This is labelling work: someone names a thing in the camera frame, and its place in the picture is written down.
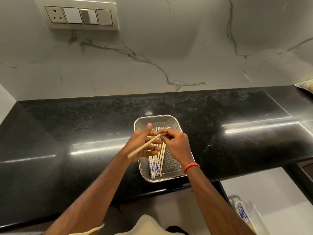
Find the metal mesh tray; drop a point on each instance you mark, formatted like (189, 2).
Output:
(159, 121)

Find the black trousers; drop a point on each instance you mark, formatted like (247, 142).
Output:
(177, 230)

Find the person's right hand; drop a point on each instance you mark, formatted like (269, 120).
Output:
(178, 146)

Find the red wrist band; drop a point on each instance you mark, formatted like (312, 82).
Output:
(192, 165)

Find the floral pillow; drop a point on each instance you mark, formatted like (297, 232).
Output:
(307, 86)

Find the beige wall switch panel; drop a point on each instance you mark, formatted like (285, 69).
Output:
(73, 26)

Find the white plastic cutlery box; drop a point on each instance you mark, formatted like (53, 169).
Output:
(255, 214)

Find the white drawer with brown front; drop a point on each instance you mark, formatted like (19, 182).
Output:
(269, 188)

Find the pile of bamboo chopsticks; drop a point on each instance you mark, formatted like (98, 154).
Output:
(152, 168)

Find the cream shirt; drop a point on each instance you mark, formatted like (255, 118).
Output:
(146, 227)

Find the person's left hand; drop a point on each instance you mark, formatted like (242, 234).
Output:
(139, 144)

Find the bundle of patterned chopsticks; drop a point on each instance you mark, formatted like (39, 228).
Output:
(242, 212)

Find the blue patterned bamboo chopstick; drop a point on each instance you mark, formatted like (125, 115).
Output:
(141, 149)

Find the person's right forearm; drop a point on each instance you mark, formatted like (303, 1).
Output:
(217, 205)

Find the person's left forearm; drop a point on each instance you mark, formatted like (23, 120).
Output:
(93, 200)

